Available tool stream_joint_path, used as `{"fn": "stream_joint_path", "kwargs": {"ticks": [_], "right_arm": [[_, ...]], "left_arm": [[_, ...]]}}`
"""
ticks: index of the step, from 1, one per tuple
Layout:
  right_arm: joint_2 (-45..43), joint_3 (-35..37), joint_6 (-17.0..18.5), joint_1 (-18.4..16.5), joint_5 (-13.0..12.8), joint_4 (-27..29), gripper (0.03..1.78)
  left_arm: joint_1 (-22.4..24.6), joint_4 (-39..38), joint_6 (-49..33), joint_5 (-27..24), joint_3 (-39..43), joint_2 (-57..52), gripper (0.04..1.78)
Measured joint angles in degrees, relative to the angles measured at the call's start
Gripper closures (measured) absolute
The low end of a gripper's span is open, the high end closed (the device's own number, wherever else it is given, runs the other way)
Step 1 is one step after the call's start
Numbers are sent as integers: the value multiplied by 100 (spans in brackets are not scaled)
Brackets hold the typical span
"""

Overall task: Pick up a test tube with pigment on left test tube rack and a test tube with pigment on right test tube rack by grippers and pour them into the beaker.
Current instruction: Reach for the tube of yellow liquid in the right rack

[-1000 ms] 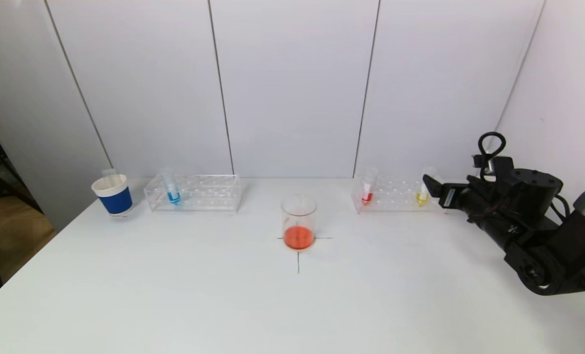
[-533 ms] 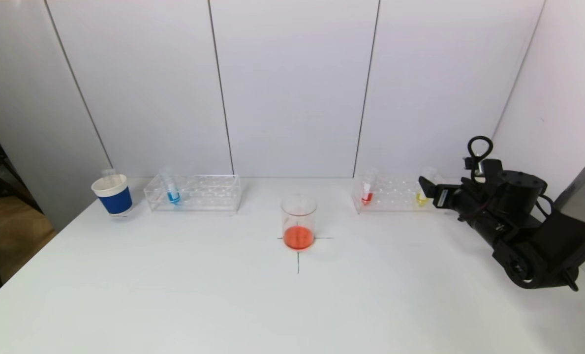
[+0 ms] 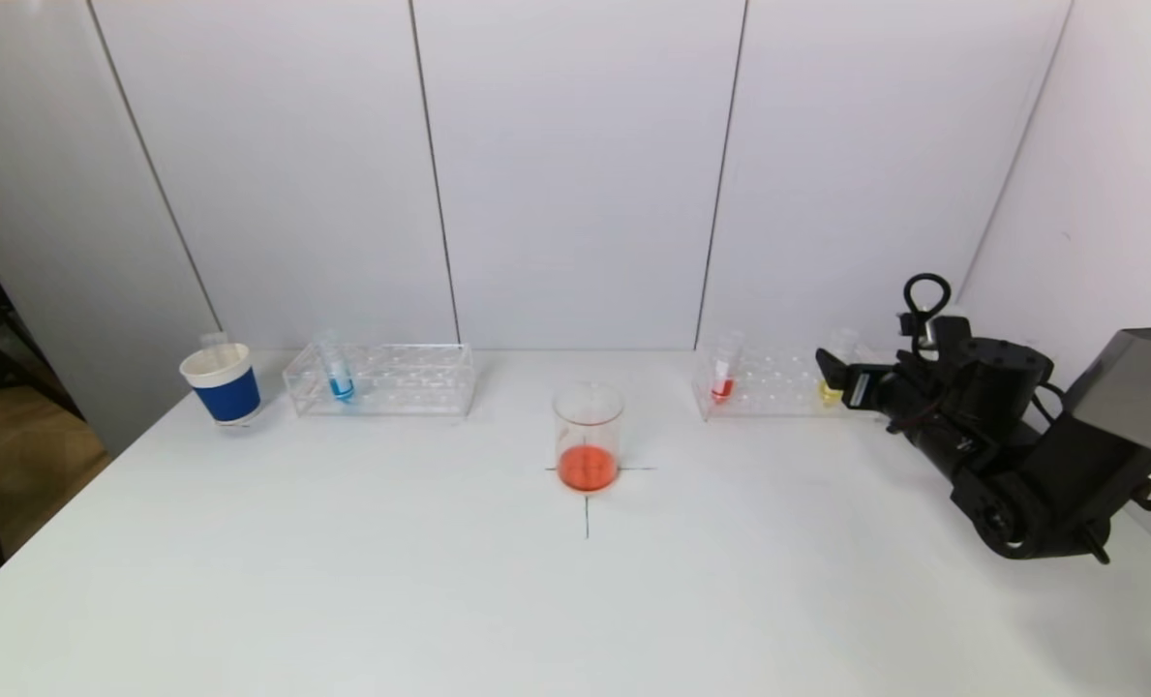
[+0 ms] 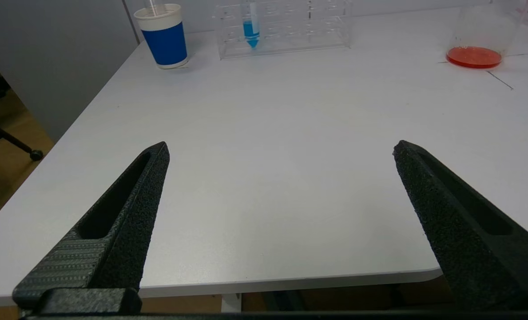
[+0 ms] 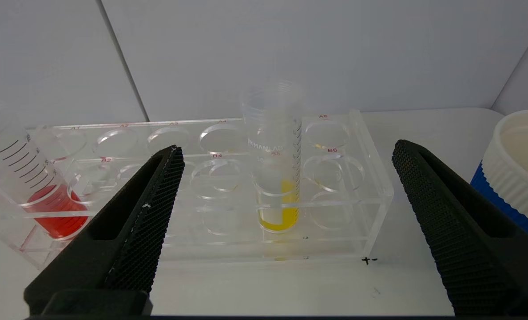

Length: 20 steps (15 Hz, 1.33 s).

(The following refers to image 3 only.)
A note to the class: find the blue and white paper cup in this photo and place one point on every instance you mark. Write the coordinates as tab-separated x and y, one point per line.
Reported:
227	392

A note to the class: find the test tube with yellow pigment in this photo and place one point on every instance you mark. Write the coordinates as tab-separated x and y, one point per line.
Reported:
841	341

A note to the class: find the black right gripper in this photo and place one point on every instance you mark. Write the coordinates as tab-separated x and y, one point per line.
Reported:
858	389

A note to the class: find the clear glass beaker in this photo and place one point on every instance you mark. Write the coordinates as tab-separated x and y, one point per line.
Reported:
588	445

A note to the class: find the test tube with red pigment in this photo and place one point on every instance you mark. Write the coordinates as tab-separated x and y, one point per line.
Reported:
214	341
722	382

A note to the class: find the grey and black right arm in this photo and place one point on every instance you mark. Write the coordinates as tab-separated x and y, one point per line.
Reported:
1049	484

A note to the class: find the test tube with blue pigment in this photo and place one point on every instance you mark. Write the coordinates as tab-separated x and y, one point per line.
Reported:
339	378

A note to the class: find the clear acrylic test tube rack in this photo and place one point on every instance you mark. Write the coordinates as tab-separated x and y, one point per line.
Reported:
769	387
406	382

